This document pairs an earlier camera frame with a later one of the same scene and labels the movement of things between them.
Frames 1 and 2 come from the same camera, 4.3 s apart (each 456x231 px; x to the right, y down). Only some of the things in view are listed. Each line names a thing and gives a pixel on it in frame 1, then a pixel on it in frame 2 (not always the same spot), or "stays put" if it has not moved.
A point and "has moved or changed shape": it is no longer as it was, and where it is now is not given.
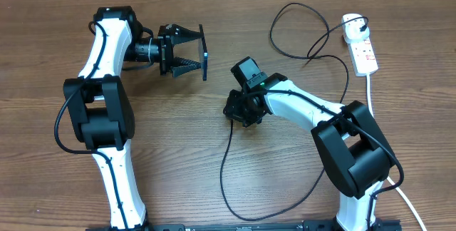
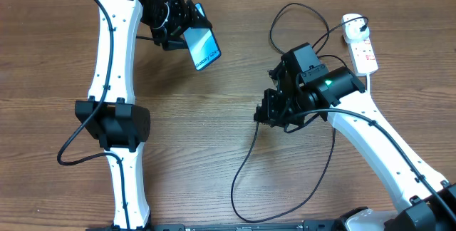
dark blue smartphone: [204, 54] has moved or changed shape
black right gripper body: [241, 108] to [281, 110]
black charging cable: [323, 170] has moved or changed shape
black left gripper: [166, 50] to [186, 13]
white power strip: [363, 58] stays put
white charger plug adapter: [351, 30] stays put
